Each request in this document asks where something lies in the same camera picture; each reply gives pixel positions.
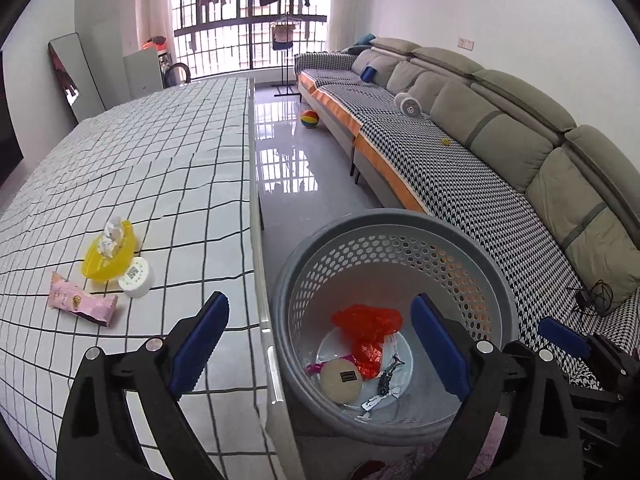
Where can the white round container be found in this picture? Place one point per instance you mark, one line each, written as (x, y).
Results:
(136, 277)

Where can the houndstooth sofa cover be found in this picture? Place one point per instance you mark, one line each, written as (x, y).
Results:
(450, 185)

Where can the grey sofa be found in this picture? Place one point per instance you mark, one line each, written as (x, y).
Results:
(500, 130)

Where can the colourful ball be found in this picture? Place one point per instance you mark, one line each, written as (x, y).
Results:
(309, 119)

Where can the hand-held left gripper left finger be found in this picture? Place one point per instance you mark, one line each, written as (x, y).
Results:
(197, 350)

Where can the standing mirror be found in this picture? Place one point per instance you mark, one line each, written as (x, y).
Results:
(75, 75)

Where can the black window grille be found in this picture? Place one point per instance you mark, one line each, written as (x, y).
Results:
(225, 40)

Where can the blue cushion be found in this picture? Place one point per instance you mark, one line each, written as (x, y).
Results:
(364, 41)

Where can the white checkered tablecloth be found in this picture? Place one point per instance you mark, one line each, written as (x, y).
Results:
(150, 150)

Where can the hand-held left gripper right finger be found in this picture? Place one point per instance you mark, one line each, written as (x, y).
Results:
(440, 355)

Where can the white cabinet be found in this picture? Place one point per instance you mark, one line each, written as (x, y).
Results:
(144, 75)

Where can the black garment stand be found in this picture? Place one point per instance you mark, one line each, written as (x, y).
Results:
(286, 70)

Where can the pink snack wrapper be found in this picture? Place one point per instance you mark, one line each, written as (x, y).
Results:
(80, 302)

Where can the white paper scrap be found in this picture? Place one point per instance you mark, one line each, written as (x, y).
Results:
(374, 401)

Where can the crumpled white tissue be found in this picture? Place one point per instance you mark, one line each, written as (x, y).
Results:
(112, 237)

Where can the grey perforated basket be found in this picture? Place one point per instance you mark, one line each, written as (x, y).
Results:
(380, 270)

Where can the red plastic bag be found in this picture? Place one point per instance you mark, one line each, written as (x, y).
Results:
(367, 325)

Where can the white round device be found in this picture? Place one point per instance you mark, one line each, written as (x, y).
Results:
(409, 105)

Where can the pink garment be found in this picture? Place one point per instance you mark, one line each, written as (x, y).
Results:
(282, 37)

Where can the blue cylinder pillow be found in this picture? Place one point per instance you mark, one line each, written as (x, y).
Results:
(369, 74)

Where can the orange red item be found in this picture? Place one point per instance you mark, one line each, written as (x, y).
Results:
(155, 44)

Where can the dark chair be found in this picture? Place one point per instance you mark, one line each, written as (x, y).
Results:
(177, 74)

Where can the wall switch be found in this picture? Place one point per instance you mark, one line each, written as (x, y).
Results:
(465, 43)

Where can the round beige disc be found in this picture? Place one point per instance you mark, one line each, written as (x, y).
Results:
(341, 382)

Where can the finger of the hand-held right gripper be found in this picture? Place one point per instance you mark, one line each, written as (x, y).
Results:
(562, 337)

